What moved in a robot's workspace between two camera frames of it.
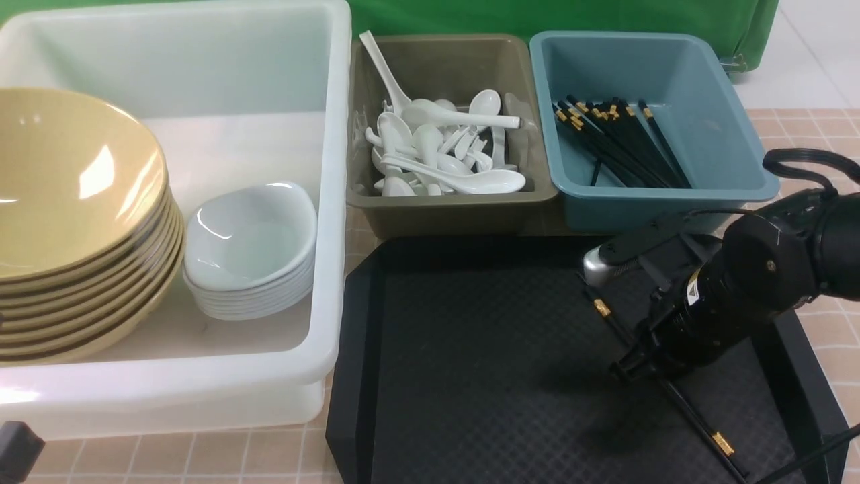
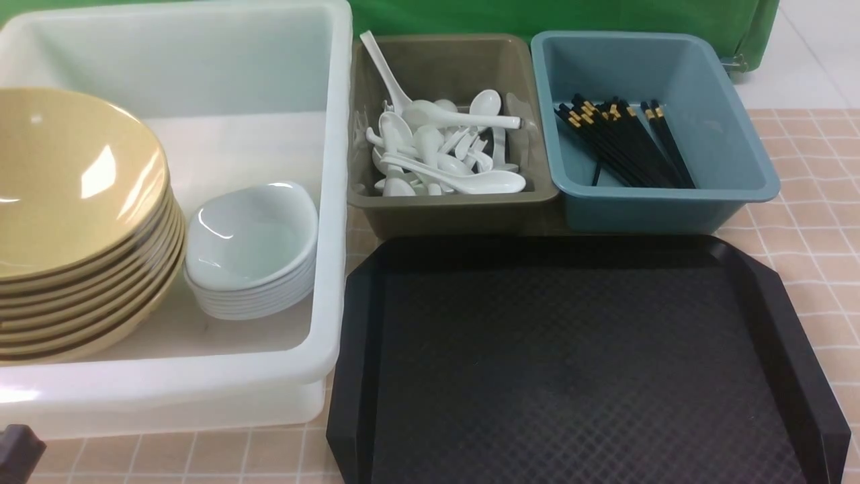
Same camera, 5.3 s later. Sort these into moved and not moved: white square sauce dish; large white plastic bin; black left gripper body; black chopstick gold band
Moved: black chopstick gold band
Not moved: large white plastic bin; white square sauce dish; black left gripper body
